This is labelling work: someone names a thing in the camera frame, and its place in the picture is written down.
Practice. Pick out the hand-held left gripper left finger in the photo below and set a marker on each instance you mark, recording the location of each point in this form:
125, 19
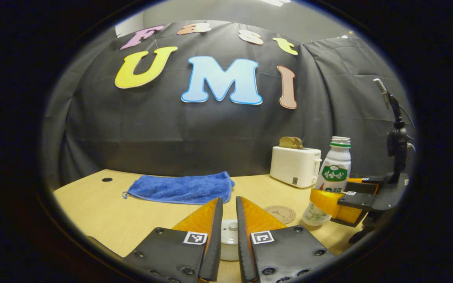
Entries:
214, 243

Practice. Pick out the white toaster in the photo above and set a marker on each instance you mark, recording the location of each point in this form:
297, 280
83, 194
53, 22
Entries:
293, 167

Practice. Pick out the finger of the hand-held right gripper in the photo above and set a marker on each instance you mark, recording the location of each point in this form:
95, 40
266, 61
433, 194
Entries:
368, 184
358, 200

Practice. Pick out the white water bottle green label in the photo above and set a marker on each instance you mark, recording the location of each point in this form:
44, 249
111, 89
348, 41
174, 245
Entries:
336, 165

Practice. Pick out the round brown coaster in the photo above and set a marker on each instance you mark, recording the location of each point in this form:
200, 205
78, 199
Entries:
279, 215

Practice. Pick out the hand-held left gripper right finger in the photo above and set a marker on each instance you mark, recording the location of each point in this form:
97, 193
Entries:
244, 243

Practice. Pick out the ceiling light panel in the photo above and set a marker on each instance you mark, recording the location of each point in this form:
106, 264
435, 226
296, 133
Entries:
275, 2

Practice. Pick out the blue towel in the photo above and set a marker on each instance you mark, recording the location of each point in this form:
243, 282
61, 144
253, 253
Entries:
179, 188

